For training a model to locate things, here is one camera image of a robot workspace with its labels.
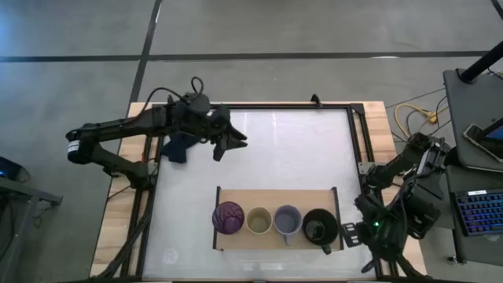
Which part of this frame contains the dark blue cloth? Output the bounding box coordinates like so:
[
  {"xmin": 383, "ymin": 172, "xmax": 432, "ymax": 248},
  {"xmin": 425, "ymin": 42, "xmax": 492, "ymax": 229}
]
[{"xmin": 160, "ymin": 131, "xmax": 201, "ymax": 164}]

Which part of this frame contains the dark grey cart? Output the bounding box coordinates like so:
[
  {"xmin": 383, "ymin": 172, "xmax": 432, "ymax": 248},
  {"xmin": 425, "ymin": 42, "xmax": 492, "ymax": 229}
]
[{"xmin": 0, "ymin": 155, "xmax": 64, "ymax": 276}]

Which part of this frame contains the black mug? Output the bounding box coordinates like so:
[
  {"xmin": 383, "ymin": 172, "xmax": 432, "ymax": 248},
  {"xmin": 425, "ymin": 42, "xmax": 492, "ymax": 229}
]
[{"xmin": 302, "ymin": 208, "xmax": 340, "ymax": 255}]

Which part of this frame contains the backlit laptop keyboard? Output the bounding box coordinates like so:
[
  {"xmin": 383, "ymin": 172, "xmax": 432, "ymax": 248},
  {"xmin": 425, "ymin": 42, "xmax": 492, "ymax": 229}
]
[{"xmin": 453, "ymin": 189, "xmax": 503, "ymax": 237}]

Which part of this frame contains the tablet with blue screen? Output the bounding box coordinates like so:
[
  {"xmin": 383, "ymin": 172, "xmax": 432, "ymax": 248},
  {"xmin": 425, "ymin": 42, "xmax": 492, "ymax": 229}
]
[{"xmin": 483, "ymin": 117, "xmax": 503, "ymax": 142}]

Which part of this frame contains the yellow cable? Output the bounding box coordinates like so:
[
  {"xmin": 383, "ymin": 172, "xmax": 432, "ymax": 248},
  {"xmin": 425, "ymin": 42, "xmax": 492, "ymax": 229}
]
[{"xmin": 394, "ymin": 103, "xmax": 439, "ymax": 158}]

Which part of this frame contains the wooden shelf with black ends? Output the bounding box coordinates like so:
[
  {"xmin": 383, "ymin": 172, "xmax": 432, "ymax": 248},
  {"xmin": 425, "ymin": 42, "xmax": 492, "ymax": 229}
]
[{"xmin": 212, "ymin": 186, "xmax": 346, "ymax": 252}]

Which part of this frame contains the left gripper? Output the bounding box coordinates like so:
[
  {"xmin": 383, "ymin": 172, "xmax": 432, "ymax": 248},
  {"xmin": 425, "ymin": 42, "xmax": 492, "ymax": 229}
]
[{"xmin": 168, "ymin": 93, "xmax": 249, "ymax": 163}]

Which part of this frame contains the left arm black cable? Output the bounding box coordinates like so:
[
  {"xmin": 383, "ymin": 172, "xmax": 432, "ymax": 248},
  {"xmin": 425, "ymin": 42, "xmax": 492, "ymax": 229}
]
[{"xmin": 143, "ymin": 76, "xmax": 205, "ymax": 115}]

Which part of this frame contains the smartphone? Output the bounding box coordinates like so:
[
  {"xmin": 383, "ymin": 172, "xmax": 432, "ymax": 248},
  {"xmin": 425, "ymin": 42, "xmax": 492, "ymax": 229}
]
[{"xmin": 463, "ymin": 123, "xmax": 503, "ymax": 163}]

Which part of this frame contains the lavender grey mug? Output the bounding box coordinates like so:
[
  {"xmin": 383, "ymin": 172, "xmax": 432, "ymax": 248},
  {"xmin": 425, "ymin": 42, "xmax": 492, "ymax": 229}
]
[{"xmin": 273, "ymin": 204, "xmax": 303, "ymax": 248}]

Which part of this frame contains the beige cup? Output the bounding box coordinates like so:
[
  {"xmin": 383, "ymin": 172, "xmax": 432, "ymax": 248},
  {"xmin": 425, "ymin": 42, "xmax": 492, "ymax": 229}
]
[{"xmin": 245, "ymin": 206, "xmax": 273, "ymax": 236}]

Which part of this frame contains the white work surface sheet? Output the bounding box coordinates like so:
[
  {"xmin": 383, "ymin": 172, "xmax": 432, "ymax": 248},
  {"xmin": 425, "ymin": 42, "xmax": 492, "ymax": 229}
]
[{"xmin": 141, "ymin": 108, "xmax": 378, "ymax": 281}]

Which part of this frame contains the black aluminium table frame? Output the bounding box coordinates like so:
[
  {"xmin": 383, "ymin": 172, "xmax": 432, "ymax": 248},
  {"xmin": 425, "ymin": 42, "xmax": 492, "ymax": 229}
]
[{"xmin": 119, "ymin": 102, "xmax": 425, "ymax": 282}]

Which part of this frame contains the grey side desk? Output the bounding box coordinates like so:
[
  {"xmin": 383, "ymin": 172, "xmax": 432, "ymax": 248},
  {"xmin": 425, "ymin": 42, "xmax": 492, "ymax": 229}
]
[{"xmin": 443, "ymin": 68, "xmax": 503, "ymax": 266}]

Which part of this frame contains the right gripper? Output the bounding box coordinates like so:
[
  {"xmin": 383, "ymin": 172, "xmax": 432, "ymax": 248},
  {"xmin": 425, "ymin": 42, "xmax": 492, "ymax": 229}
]
[{"xmin": 341, "ymin": 194, "xmax": 398, "ymax": 252}]

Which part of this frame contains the black diagonal pole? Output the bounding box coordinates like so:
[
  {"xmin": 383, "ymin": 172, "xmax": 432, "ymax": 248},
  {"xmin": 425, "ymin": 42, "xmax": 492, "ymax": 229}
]
[{"xmin": 459, "ymin": 41, "xmax": 503, "ymax": 83}]

